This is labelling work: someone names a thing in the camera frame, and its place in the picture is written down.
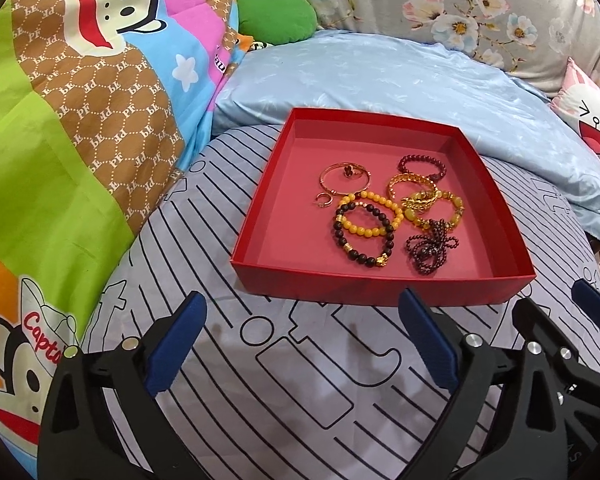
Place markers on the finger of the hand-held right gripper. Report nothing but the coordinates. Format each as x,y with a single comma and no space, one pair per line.
597,307
545,330

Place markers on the orange plush toy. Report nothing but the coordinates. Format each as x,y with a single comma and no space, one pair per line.
247,42

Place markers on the light blue pillow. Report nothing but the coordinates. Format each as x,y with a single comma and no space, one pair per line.
380,75

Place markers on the rose gold bangle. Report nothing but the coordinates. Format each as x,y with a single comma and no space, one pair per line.
330,183

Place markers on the garnet bead strand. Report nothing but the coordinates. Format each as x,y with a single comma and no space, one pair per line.
432,242

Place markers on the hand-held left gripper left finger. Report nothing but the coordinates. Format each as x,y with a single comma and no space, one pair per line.
172,350

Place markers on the green plush cushion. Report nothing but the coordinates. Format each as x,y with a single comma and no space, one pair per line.
275,15

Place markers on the cartoon monkey printed blanket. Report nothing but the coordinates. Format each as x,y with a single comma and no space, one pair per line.
80,135

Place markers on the pink rabbit cushion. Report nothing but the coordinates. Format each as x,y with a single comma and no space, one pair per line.
590,115

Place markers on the red shallow box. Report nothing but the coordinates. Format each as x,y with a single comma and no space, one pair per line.
290,240

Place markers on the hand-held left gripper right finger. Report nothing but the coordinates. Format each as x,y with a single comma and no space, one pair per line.
432,345

